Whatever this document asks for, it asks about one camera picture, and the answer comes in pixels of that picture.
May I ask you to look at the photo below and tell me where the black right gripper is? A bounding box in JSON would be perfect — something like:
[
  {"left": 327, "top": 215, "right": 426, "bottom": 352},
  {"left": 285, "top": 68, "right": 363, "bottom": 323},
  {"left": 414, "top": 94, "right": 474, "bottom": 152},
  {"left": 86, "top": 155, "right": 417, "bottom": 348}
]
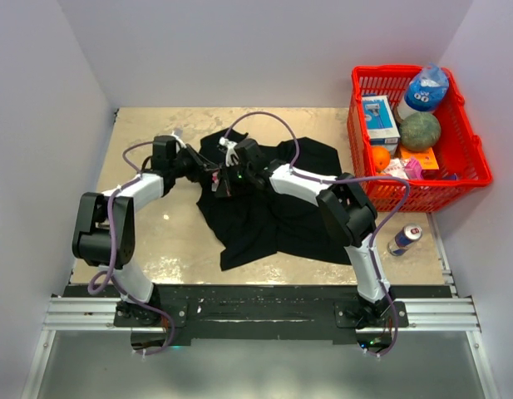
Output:
[{"left": 216, "top": 160, "right": 254, "bottom": 198}]

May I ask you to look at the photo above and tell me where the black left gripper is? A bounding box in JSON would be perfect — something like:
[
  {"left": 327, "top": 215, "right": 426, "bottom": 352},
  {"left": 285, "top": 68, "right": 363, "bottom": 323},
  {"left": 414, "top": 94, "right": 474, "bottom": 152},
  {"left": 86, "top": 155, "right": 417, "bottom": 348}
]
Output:
[{"left": 170, "top": 145, "right": 220, "bottom": 184}]

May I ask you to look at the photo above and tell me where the black garment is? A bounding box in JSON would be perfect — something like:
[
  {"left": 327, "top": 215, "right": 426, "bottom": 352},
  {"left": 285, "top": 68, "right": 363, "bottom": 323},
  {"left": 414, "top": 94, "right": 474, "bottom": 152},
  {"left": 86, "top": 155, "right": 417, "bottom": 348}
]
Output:
[{"left": 196, "top": 129, "right": 351, "bottom": 271}]

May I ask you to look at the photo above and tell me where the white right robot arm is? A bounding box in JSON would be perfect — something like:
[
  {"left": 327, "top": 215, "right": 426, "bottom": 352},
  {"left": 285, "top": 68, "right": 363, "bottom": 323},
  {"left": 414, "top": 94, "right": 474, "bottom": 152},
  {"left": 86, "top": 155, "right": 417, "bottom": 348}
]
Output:
[{"left": 215, "top": 137, "right": 399, "bottom": 329}]

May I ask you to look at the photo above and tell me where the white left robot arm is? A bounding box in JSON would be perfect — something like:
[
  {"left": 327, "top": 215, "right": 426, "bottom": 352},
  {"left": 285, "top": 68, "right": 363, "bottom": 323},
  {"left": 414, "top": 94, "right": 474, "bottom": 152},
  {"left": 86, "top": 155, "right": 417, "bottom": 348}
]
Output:
[{"left": 72, "top": 133, "right": 217, "bottom": 327}]

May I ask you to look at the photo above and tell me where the orange fruit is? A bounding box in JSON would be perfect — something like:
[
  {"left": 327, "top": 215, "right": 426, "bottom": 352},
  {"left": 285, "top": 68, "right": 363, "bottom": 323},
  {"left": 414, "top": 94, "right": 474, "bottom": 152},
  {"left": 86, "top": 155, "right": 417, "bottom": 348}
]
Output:
[{"left": 372, "top": 146, "right": 392, "bottom": 173}]

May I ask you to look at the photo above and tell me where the blue white box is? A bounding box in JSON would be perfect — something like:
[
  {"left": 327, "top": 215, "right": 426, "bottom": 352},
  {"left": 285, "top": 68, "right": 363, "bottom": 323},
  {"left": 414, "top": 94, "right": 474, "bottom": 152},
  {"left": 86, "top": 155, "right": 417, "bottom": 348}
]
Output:
[{"left": 362, "top": 95, "right": 401, "bottom": 157}]

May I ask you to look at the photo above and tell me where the pink small package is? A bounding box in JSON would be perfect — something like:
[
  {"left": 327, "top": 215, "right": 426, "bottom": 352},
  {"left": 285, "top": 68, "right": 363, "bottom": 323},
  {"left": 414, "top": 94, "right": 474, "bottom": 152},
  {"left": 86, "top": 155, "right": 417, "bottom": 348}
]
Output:
[{"left": 401, "top": 157, "right": 423, "bottom": 180}]

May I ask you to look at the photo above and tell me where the blue silver drink can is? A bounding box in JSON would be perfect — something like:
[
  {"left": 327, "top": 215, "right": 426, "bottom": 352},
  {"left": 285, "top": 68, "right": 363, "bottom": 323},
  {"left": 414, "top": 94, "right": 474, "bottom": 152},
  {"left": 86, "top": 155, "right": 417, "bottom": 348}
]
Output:
[{"left": 387, "top": 224, "right": 422, "bottom": 256}]

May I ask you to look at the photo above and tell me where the green round melon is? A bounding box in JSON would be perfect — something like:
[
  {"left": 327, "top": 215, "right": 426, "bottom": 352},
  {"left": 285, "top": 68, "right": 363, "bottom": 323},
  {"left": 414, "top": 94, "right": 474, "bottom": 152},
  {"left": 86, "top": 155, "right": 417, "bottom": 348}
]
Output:
[{"left": 400, "top": 112, "right": 441, "bottom": 152}]

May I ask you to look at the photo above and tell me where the orange box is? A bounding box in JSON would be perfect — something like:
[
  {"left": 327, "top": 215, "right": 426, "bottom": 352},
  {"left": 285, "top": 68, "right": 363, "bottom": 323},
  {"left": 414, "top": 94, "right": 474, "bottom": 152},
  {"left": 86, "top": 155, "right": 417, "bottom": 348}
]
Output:
[{"left": 397, "top": 144, "right": 439, "bottom": 170}]

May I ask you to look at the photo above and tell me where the blue plastic bag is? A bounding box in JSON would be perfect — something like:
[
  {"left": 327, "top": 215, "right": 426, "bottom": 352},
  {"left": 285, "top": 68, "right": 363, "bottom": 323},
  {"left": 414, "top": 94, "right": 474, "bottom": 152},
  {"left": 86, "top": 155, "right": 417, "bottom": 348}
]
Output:
[{"left": 394, "top": 63, "right": 450, "bottom": 123}]

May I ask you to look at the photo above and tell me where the red plastic basket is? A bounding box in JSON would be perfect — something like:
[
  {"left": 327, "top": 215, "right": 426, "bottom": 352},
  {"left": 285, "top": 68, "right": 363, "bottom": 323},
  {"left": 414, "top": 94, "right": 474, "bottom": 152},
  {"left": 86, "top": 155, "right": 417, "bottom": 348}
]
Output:
[{"left": 347, "top": 65, "right": 493, "bottom": 213}]

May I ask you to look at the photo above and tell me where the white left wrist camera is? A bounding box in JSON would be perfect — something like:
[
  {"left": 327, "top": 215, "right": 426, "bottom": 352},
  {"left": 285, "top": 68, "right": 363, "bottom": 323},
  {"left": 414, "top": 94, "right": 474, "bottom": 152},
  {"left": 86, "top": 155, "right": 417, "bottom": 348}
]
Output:
[{"left": 170, "top": 128, "right": 189, "bottom": 152}]

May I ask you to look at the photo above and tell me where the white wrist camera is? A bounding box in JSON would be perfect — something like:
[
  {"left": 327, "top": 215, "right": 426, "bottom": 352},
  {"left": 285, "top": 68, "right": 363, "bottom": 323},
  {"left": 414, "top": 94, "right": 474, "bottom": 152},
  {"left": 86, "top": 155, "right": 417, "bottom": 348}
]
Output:
[
  {"left": 170, "top": 128, "right": 189, "bottom": 152},
  {"left": 219, "top": 137, "right": 239, "bottom": 167}
]

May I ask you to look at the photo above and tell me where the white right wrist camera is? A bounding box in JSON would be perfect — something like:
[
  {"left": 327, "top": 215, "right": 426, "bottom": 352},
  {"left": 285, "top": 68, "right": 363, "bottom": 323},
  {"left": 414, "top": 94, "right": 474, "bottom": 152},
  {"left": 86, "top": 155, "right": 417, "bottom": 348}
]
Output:
[{"left": 219, "top": 137, "right": 239, "bottom": 167}]

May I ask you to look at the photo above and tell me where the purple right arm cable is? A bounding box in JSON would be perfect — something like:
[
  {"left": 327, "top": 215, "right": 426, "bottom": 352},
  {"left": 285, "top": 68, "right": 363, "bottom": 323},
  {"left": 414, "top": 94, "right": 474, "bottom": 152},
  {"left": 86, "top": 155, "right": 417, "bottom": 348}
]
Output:
[{"left": 224, "top": 111, "right": 411, "bottom": 358}]

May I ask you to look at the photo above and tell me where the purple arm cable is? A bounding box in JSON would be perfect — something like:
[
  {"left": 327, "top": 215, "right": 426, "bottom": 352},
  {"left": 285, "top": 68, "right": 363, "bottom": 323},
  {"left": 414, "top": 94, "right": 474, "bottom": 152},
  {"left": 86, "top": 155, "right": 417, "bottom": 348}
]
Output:
[
  {"left": 224, "top": 111, "right": 411, "bottom": 358},
  {"left": 87, "top": 140, "right": 176, "bottom": 356}
]

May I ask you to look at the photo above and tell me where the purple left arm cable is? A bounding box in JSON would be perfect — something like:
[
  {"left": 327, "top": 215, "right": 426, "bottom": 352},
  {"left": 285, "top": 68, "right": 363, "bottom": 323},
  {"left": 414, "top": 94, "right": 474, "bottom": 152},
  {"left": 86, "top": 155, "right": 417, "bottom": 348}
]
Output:
[{"left": 87, "top": 140, "right": 176, "bottom": 356}]

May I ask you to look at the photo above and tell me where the aluminium rail frame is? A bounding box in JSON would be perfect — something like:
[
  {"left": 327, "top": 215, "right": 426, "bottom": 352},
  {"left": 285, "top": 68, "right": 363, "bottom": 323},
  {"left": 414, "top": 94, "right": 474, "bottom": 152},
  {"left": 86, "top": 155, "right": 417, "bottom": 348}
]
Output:
[{"left": 22, "top": 213, "right": 500, "bottom": 398}]

